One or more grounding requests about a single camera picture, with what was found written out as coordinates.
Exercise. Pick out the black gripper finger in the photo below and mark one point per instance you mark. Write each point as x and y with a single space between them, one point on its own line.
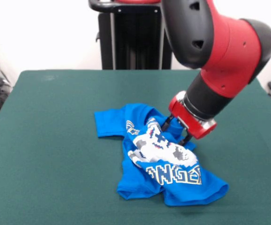
166 123
185 139

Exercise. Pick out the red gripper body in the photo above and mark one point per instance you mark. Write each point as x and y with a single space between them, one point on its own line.
189 120

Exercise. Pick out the blue printed t-shirt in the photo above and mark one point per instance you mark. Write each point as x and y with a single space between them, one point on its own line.
149 175

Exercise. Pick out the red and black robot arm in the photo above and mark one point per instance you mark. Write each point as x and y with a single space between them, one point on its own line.
219 47

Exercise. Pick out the dark green tablecloth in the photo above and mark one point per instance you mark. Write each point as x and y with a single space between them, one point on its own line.
44 164

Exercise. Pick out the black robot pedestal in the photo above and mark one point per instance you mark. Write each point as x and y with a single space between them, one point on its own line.
130 39

